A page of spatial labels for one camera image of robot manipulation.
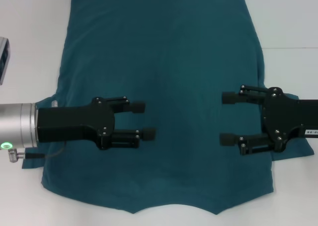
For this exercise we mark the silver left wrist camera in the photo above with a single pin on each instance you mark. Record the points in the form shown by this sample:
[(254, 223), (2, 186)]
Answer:
[(3, 59)]

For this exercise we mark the blue t-shirt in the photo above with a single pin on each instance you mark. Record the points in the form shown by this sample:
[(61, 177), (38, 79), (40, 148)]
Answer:
[(174, 62)]

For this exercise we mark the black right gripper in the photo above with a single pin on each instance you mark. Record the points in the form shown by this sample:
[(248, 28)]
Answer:
[(285, 119)]

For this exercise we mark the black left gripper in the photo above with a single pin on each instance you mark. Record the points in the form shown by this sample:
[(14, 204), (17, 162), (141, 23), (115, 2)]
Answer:
[(74, 124)]

